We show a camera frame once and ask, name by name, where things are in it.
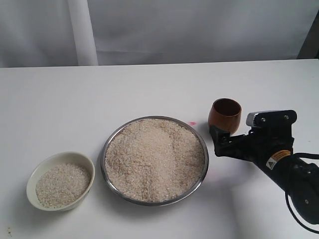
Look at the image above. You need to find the white ceramic bowl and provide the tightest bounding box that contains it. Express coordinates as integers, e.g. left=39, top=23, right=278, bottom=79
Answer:
left=26, top=152, right=95, bottom=212

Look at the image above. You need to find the rice pile in tray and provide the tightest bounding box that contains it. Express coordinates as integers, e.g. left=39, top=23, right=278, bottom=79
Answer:
left=105, top=119, right=205, bottom=203

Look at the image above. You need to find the round steel tray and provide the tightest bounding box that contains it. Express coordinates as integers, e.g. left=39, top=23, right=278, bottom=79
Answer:
left=99, top=116, right=209, bottom=207

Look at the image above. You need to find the brown wooden cup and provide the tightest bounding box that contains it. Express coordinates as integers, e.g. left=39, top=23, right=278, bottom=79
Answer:
left=208, top=98, right=242, bottom=134

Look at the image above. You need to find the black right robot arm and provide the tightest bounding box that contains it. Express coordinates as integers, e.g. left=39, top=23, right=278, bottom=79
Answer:
left=209, top=110, right=319, bottom=225

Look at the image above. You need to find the rice in white bowl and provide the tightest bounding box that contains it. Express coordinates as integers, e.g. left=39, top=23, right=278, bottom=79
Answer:
left=35, top=163, right=91, bottom=208

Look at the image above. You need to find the white backdrop curtain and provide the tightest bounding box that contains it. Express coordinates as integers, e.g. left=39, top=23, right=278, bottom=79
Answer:
left=0, top=0, right=319, bottom=68

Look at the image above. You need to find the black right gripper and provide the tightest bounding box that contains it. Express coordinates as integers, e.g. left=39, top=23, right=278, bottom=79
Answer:
left=209, top=110, right=297, bottom=174

